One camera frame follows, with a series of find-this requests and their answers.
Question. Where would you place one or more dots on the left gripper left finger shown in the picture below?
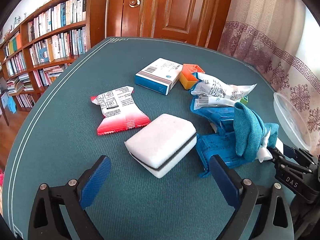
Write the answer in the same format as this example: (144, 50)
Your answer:
(46, 219)

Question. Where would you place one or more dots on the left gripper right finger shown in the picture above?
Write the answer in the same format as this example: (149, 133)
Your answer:
(274, 220)

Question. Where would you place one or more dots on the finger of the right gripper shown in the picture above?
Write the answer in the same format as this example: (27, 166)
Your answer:
(301, 156)
(279, 158)

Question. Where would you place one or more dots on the teal cloth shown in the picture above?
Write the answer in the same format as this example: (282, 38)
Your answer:
(253, 136)

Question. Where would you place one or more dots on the clear plastic bowl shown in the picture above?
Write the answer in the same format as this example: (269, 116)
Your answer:
(291, 122)

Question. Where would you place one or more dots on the white black sponge block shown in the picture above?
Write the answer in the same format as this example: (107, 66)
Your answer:
(161, 144)

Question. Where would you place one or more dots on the blue snack packet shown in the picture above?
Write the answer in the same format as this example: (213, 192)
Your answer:
(221, 117)
(215, 144)

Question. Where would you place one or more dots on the grey gloved right hand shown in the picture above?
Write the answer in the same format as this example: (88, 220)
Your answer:
(305, 218)

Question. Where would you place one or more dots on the white crinkled plastic packet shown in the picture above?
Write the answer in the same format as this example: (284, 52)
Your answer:
(209, 91)

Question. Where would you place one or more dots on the orange yellow toy brick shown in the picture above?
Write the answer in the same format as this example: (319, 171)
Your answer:
(187, 75)

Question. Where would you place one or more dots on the red white snack packet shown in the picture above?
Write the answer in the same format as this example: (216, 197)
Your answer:
(119, 110)

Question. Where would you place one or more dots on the patterned purple curtain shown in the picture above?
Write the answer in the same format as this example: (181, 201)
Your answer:
(280, 38)

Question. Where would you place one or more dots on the white blue medicine box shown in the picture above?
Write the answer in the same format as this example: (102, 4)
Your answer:
(160, 76)

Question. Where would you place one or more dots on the wooden bookshelf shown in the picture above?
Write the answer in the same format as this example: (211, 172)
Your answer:
(46, 42)

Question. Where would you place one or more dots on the brown wooden door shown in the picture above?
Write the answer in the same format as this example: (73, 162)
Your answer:
(197, 22)

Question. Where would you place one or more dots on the brass door knob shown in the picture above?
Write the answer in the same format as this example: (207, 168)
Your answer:
(134, 3)

